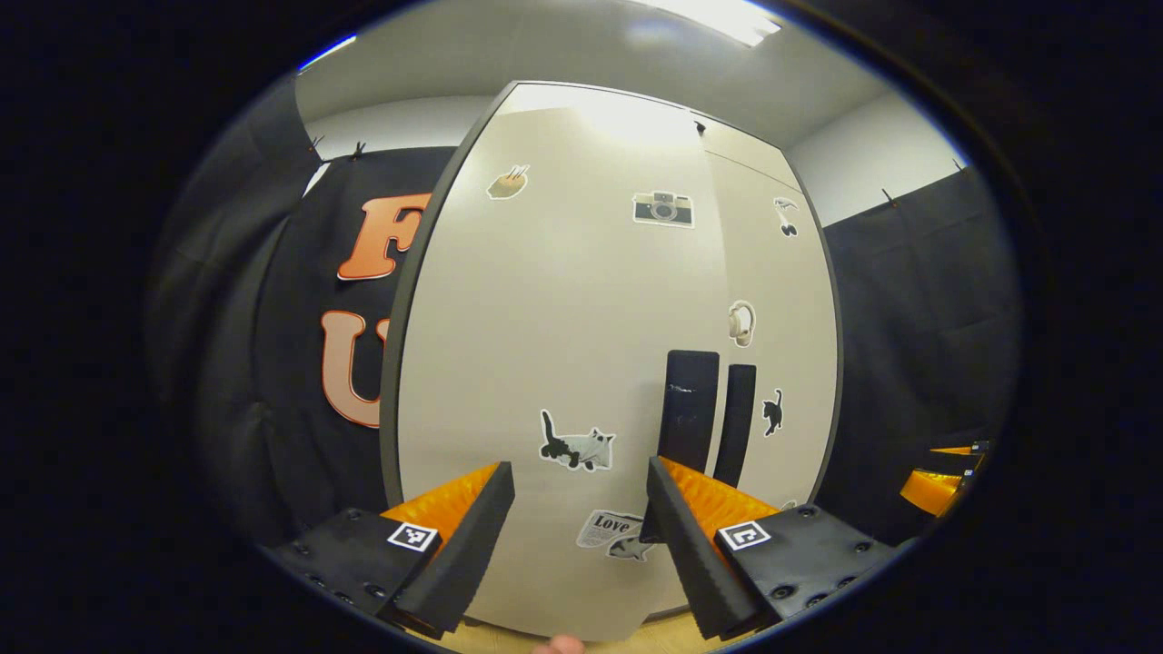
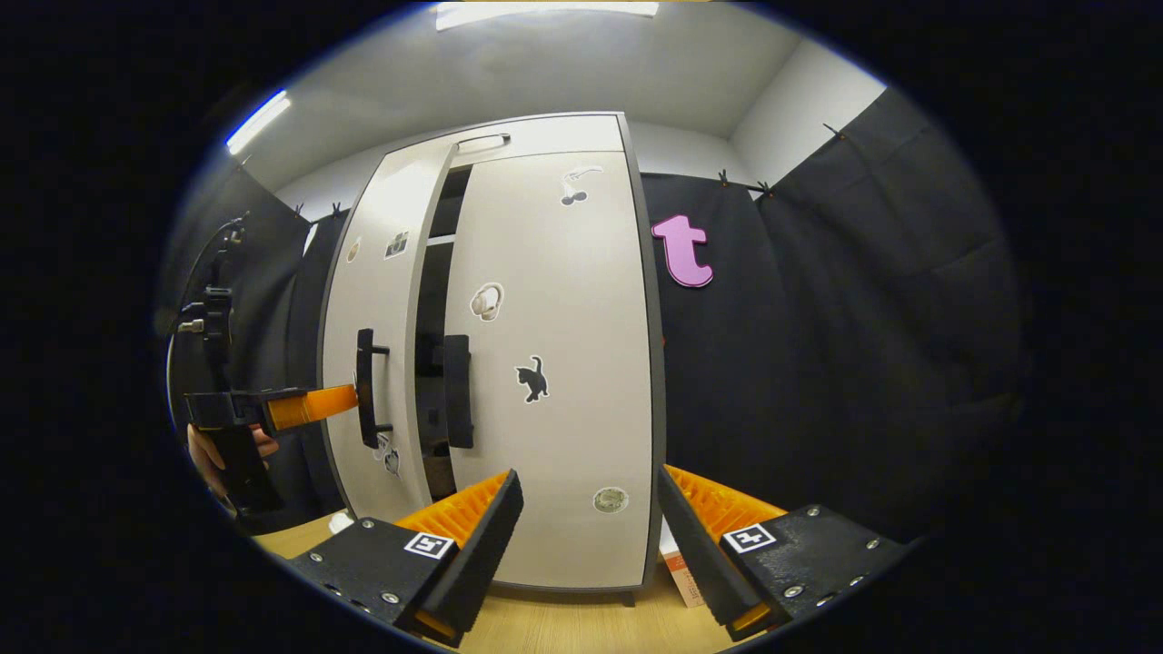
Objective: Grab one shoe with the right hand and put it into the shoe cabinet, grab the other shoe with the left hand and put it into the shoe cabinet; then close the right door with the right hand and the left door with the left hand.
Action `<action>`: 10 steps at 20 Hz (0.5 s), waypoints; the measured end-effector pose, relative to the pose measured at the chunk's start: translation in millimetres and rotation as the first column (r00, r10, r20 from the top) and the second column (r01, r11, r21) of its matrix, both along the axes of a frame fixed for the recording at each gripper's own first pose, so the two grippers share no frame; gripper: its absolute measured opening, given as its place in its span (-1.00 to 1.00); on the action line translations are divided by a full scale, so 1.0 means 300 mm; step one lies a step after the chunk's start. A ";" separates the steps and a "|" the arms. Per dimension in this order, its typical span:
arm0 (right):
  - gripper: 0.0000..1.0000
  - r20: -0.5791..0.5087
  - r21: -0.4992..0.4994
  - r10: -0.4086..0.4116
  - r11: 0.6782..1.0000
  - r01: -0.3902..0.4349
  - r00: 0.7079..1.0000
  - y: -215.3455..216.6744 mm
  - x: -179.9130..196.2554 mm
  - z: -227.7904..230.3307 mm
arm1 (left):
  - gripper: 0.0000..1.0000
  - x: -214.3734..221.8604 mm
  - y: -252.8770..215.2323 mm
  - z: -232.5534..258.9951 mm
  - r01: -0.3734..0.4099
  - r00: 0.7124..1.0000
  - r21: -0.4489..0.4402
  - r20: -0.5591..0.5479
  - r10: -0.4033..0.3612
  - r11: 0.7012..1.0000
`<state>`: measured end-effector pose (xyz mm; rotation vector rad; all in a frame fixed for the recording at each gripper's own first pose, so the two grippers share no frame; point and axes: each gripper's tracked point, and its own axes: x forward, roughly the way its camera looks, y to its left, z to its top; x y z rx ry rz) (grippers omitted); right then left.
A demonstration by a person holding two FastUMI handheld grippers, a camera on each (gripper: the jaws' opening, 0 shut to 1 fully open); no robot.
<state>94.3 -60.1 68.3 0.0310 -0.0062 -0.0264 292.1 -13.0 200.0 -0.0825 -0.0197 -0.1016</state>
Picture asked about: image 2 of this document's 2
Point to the white shoe cabinet door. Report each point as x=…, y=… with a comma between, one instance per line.
x=400, y=300
x=581, y=272

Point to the orange spine book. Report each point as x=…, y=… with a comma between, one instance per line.
x=683, y=577

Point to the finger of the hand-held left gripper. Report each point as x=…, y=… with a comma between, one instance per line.
x=313, y=406

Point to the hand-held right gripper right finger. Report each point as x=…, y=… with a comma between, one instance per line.
x=695, y=554

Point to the narrow ceiling strip light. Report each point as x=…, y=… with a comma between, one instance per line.
x=258, y=121

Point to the black backdrop cloth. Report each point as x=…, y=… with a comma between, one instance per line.
x=863, y=318

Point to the rectangular ceiling panel light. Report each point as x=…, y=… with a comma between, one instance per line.
x=545, y=13

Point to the white cabinet drawer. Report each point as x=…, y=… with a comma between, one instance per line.
x=563, y=132

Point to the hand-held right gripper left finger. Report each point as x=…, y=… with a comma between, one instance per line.
x=477, y=554

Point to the white shoe cabinet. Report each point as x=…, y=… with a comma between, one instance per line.
x=563, y=132

